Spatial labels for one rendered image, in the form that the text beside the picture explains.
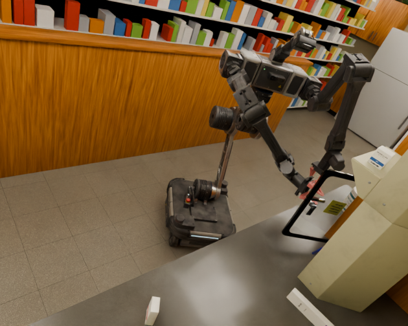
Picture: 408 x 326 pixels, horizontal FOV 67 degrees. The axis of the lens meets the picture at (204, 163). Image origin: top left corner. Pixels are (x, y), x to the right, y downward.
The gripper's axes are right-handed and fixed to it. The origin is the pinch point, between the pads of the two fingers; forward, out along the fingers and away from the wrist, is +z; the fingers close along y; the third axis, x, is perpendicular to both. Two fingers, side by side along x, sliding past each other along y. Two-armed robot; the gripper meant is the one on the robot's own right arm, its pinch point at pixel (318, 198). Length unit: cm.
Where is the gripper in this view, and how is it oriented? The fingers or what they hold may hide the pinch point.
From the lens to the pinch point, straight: 147.8
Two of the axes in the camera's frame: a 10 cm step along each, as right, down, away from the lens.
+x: 7.4, -1.8, 6.5
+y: 3.2, -7.6, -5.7
